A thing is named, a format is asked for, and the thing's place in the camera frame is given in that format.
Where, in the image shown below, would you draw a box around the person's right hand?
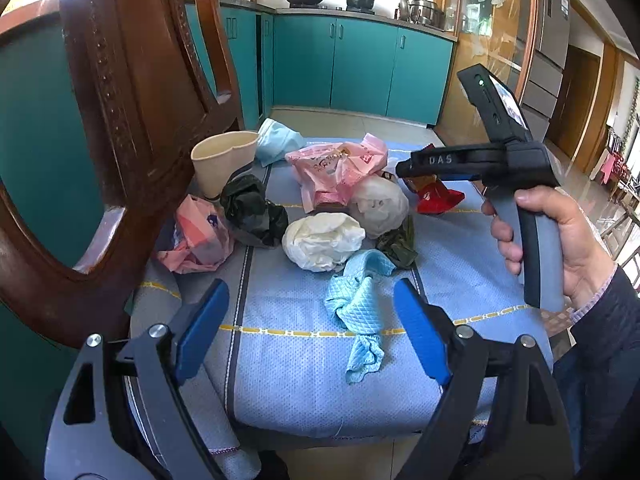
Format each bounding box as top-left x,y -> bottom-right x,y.
481,186 -> 619,312

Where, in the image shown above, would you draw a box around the dark plastic bag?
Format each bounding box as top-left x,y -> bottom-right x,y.
220,174 -> 289,248

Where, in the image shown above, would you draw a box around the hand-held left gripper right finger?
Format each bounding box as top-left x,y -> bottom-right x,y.
392,277 -> 576,480

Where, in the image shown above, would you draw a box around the steel stock pot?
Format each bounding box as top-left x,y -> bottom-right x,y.
409,0 -> 446,27

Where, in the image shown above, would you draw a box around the red snack wrapper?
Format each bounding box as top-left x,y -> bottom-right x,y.
400,144 -> 466,216

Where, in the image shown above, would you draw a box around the green wrapper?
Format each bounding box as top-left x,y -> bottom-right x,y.
375,214 -> 419,268

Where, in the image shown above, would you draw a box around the blue woven blanket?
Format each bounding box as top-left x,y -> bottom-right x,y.
129,136 -> 556,467

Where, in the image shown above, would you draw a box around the pink printed plastic bag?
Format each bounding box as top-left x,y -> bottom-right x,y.
156,194 -> 236,275

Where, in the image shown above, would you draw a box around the light blue cleaning cloth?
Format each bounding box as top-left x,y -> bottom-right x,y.
324,249 -> 397,386

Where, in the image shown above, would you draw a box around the brown wooden door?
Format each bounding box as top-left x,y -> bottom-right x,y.
550,45 -> 602,158

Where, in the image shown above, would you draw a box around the person's blue trousers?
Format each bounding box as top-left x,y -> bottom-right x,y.
552,352 -> 588,468

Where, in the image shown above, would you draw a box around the light blue plastic bag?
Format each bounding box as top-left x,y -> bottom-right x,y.
255,118 -> 307,167

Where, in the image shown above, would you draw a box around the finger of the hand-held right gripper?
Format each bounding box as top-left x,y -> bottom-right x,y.
395,145 -> 483,182

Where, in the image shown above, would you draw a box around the silver refrigerator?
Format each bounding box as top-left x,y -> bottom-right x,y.
520,0 -> 572,128

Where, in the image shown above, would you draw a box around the beige paper cup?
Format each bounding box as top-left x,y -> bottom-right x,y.
191,131 -> 261,201

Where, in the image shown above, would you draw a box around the translucent white plastic bag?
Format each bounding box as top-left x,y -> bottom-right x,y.
349,176 -> 411,239

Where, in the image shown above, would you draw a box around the wooden chair back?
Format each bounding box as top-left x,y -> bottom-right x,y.
0,0 -> 246,351

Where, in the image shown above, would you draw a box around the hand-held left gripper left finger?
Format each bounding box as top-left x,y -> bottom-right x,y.
44,278 -> 231,480

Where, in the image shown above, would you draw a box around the crumpled white plastic bag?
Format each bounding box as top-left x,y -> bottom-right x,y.
281,212 -> 367,273

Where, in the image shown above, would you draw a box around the person's right forearm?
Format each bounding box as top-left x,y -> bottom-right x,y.
550,264 -> 640,480

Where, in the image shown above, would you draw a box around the wood framed glass door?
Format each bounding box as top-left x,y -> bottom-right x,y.
434,0 -> 542,111

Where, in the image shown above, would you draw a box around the gas stove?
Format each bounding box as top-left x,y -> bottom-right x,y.
287,2 -> 376,14

